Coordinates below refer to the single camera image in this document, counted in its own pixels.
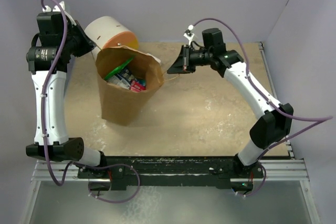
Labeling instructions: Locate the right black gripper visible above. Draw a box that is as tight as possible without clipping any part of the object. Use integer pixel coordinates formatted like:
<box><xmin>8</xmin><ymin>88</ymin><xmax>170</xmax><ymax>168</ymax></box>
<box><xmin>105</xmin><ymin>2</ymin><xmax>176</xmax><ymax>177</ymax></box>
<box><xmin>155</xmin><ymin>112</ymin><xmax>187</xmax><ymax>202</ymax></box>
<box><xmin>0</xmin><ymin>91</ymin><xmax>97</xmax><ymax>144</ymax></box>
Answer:
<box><xmin>168</xmin><ymin>44</ymin><xmax>213</xmax><ymax>74</ymax></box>

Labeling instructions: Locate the green cassava chips bag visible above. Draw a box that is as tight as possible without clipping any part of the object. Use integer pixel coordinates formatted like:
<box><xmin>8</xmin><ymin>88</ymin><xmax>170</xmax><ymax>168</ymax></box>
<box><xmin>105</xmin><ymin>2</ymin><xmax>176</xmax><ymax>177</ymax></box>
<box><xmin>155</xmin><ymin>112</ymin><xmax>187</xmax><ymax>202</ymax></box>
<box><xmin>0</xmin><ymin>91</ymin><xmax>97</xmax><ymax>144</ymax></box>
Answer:
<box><xmin>104</xmin><ymin>57</ymin><xmax>134</xmax><ymax>81</ymax></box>

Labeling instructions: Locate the blue Burts chips bag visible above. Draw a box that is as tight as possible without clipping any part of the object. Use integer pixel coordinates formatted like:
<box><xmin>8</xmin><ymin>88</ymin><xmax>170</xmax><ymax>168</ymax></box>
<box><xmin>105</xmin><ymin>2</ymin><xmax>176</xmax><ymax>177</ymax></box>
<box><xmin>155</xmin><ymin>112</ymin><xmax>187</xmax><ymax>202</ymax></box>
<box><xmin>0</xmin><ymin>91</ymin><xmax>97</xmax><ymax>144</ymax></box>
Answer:
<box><xmin>107</xmin><ymin>67</ymin><xmax>136</xmax><ymax>90</ymax></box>

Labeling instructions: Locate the brown paper bag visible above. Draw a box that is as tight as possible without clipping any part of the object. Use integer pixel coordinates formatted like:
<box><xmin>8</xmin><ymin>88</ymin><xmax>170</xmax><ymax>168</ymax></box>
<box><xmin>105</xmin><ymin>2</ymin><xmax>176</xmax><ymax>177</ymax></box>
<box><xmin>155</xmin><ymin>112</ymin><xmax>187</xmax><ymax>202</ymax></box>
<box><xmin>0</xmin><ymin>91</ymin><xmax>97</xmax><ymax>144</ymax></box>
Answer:
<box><xmin>96</xmin><ymin>46</ymin><xmax>165</xmax><ymax>125</ymax></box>

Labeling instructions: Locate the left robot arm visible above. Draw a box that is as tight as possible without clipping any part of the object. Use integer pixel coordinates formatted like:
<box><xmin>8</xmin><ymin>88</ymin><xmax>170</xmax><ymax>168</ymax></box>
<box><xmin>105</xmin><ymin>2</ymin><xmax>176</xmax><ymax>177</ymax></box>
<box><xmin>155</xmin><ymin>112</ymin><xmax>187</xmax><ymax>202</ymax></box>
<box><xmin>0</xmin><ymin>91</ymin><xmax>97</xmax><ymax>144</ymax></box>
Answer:
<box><xmin>26</xmin><ymin>12</ymin><xmax>108</xmax><ymax>178</ymax></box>

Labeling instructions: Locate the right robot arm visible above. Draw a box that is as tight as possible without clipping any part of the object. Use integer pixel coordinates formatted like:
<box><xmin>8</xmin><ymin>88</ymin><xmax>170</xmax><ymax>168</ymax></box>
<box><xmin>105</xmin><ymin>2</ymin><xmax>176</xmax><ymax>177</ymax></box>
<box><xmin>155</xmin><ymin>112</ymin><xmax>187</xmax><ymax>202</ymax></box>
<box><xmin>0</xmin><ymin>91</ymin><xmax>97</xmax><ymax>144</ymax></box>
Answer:
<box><xmin>167</xmin><ymin>25</ymin><xmax>293</xmax><ymax>177</ymax></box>

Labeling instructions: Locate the small white block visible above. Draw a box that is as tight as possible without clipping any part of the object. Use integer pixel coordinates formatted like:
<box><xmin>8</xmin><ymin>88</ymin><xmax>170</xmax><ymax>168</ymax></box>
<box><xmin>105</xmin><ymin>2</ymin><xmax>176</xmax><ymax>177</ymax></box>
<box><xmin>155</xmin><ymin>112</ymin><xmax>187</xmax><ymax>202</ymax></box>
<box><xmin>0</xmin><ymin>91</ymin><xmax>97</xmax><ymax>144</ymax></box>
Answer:
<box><xmin>153</xmin><ymin>56</ymin><xmax>162</xmax><ymax>65</ymax></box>

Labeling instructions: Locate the round toy drawer cabinet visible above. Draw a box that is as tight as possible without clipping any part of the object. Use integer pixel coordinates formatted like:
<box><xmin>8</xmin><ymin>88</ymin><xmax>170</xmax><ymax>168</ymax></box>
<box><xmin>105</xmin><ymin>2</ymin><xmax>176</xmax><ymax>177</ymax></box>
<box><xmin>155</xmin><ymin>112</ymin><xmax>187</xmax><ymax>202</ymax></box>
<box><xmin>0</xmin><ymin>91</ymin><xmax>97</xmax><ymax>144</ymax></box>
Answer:
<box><xmin>84</xmin><ymin>16</ymin><xmax>139</xmax><ymax>50</ymax></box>

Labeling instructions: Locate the red snack packet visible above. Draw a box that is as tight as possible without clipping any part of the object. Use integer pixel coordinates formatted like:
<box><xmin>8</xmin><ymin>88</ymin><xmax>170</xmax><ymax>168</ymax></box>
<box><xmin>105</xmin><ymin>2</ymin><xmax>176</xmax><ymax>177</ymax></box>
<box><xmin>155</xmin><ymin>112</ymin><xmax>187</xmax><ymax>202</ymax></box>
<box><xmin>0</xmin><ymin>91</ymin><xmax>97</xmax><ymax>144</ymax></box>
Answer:
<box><xmin>130</xmin><ymin>79</ymin><xmax>146</xmax><ymax>92</ymax></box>

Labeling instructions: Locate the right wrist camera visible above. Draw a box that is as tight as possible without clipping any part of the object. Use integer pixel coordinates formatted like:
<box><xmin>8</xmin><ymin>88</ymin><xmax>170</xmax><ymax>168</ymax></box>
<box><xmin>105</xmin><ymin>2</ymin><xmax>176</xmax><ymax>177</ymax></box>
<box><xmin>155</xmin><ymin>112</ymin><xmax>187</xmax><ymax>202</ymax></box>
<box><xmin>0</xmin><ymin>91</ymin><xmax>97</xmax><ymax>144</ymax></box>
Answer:
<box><xmin>183</xmin><ymin>25</ymin><xmax>195</xmax><ymax>46</ymax></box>

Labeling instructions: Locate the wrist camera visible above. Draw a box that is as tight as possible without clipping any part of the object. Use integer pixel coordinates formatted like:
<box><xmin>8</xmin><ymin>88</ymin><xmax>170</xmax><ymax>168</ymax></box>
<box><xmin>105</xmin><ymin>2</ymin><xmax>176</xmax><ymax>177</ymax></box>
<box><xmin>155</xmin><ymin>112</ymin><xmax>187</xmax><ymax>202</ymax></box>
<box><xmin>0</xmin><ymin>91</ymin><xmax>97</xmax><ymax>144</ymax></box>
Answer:
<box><xmin>43</xmin><ymin>1</ymin><xmax>72</xmax><ymax>19</ymax></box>
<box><xmin>183</xmin><ymin>25</ymin><xmax>195</xmax><ymax>46</ymax></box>

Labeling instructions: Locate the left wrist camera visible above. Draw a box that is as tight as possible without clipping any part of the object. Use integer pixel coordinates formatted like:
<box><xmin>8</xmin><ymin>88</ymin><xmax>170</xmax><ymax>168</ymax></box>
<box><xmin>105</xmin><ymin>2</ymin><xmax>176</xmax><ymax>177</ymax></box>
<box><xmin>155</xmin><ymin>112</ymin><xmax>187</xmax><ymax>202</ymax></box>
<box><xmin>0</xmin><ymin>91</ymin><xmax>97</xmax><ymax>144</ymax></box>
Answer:
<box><xmin>43</xmin><ymin>1</ymin><xmax>72</xmax><ymax>19</ymax></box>

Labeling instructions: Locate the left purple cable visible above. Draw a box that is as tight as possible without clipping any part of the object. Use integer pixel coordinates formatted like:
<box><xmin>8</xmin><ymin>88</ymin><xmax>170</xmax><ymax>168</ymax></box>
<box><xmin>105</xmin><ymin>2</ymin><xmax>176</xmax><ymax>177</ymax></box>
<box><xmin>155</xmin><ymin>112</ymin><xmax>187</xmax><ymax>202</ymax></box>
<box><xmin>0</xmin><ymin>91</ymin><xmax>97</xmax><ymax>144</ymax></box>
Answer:
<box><xmin>39</xmin><ymin>0</ymin><xmax>71</xmax><ymax>187</ymax></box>

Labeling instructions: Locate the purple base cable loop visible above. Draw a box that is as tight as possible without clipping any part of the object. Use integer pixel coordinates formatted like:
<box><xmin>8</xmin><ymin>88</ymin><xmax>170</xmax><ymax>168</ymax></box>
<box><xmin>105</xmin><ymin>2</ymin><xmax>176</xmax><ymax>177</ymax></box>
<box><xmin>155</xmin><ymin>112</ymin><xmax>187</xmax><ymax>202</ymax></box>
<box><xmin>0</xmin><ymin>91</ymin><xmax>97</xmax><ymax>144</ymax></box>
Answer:
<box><xmin>87</xmin><ymin>166</ymin><xmax>142</xmax><ymax>205</ymax></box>

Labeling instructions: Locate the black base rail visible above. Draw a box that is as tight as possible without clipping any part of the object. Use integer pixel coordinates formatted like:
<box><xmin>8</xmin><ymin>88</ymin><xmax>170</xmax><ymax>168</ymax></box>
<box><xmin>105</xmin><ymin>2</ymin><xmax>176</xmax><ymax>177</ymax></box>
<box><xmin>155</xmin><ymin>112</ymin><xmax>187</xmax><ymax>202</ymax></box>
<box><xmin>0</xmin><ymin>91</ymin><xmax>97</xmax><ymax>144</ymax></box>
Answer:
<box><xmin>78</xmin><ymin>156</ymin><xmax>264</xmax><ymax>190</ymax></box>

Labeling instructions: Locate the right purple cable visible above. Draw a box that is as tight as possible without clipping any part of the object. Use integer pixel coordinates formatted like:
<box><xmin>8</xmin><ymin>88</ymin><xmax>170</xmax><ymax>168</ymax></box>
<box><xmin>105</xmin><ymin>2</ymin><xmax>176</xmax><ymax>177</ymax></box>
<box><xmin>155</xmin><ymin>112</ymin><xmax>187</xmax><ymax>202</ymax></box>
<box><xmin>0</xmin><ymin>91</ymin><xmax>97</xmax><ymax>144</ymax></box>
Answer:
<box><xmin>191</xmin><ymin>18</ymin><xmax>333</xmax><ymax>154</ymax></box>

